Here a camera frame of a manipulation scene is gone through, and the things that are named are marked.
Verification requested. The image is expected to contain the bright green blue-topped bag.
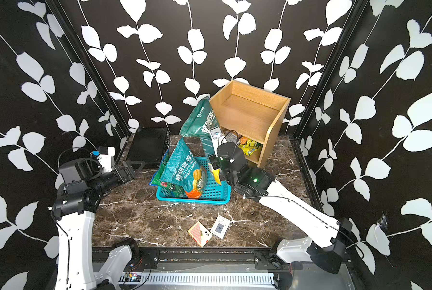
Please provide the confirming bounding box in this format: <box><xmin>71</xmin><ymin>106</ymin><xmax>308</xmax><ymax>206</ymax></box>
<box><xmin>149</xmin><ymin>151</ymin><xmax>184</xmax><ymax>198</ymax></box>

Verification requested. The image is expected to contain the teal and orange fertilizer bag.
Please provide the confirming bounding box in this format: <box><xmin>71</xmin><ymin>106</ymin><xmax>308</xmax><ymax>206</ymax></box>
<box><xmin>162</xmin><ymin>138</ymin><xmax>207</xmax><ymax>199</ymax></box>

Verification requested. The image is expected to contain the dark green soil bag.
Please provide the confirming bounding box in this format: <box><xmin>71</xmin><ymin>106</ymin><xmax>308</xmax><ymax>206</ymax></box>
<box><xmin>180</xmin><ymin>97</ymin><xmax>220</xmax><ymax>157</ymax></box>

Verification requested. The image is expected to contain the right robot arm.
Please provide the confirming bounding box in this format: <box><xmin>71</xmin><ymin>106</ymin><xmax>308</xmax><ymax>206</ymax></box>
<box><xmin>209</xmin><ymin>142</ymin><xmax>352</xmax><ymax>274</ymax></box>

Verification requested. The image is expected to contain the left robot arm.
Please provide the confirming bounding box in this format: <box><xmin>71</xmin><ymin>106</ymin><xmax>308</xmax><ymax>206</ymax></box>
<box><xmin>50</xmin><ymin>158</ymin><xmax>145</xmax><ymax>290</ymax></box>

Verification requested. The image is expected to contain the wooden two-tier shelf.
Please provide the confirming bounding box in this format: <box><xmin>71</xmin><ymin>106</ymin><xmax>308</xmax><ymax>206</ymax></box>
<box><xmin>210</xmin><ymin>80</ymin><xmax>291</xmax><ymax>167</ymax></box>

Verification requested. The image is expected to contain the yellow green small packet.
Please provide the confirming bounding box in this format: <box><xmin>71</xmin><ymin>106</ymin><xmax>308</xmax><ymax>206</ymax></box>
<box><xmin>238</xmin><ymin>137</ymin><xmax>262</xmax><ymax>156</ymax></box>

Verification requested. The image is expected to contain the black flat case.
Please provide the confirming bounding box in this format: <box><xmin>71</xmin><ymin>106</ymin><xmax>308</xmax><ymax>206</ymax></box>
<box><xmin>126</xmin><ymin>128</ymin><xmax>170</xmax><ymax>169</ymax></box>

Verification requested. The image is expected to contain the teal plastic basket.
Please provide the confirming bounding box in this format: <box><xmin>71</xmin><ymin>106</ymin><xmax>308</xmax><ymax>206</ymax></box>
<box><xmin>156</xmin><ymin>157</ymin><xmax>232</xmax><ymax>205</ymax></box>

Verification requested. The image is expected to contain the white QR code card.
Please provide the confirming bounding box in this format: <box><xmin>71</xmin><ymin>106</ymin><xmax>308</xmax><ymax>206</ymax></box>
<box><xmin>211</xmin><ymin>215</ymin><xmax>230</xmax><ymax>239</ymax></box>

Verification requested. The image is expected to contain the red patterned card box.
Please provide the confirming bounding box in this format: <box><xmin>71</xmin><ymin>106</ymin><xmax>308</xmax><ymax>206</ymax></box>
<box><xmin>188</xmin><ymin>222</ymin><xmax>212</xmax><ymax>248</ymax></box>

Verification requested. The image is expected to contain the small circuit board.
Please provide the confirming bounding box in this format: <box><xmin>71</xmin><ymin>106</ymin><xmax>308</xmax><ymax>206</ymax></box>
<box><xmin>119</xmin><ymin>272</ymin><xmax>143</xmax><ymax>285</ymax></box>

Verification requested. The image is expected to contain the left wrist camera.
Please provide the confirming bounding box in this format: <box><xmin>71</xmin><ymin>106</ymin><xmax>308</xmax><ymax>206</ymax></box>
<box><xmin>92</xmin><ymin>146</ymin><xmax>116</xmax><ymax>174</ymax></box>

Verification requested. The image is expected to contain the black front rail base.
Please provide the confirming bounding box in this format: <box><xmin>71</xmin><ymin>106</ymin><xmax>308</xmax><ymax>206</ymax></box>
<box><xmin>45</xmin><ymin>246</ymin><xmax>365</xmax><ymax>290</ymax></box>

